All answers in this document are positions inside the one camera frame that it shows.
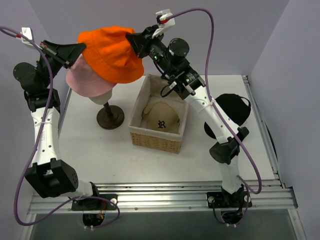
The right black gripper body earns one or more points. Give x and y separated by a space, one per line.
143 42

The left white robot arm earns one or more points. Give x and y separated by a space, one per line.
48 174

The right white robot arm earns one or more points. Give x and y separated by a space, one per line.
191 88

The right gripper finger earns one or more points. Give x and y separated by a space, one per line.
149 31
139 43

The black cap with R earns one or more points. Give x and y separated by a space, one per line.
238 108

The aluminium rail frame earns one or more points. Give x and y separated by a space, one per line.
162 195

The dark round mannequin stand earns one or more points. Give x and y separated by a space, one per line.
110 117

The beige cap with R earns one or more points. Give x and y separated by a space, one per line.
161 117

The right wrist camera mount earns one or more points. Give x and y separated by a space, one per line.
165 20

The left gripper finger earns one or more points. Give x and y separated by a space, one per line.
67 64
58 53

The orange hat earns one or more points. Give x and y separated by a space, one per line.
110 55

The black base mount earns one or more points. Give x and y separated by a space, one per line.
229 209
95 210

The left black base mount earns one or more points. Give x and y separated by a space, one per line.
95 210

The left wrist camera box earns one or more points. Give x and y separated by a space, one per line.
28 33

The wicker basket with liner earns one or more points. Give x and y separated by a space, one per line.
150 92

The pink hat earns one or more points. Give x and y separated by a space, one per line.
83 80

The cream mannequin head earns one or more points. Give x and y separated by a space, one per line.
102 99

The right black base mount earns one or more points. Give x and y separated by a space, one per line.
229 209

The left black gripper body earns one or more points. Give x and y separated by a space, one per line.
53 54

